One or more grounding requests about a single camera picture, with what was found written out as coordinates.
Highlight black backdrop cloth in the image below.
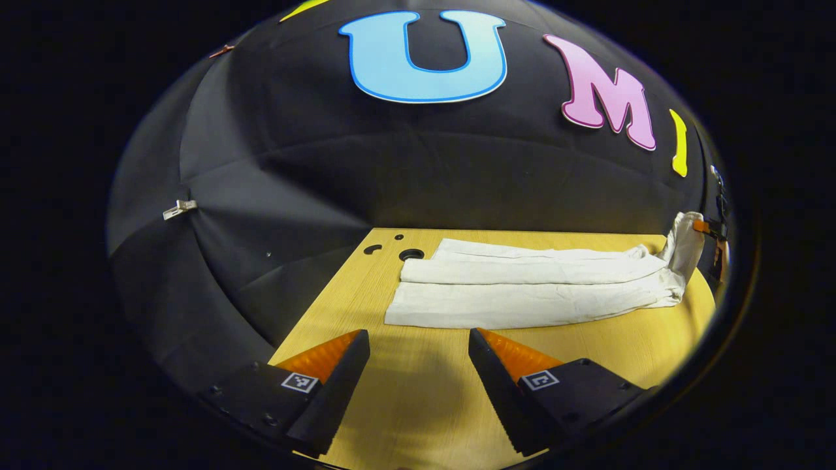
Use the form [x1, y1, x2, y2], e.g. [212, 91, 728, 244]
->
[106, 0, 727, 392]

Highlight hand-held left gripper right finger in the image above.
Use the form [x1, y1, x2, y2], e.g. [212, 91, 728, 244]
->
[468, 328, 657, 457]

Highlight white jeans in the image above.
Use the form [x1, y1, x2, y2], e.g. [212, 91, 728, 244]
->
[384, 211, 707, 330]

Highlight small white clip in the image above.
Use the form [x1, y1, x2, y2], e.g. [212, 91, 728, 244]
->
[162, 199, 198, 221]

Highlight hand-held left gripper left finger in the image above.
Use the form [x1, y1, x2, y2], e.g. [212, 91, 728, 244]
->
[198, 329, 371, 459]

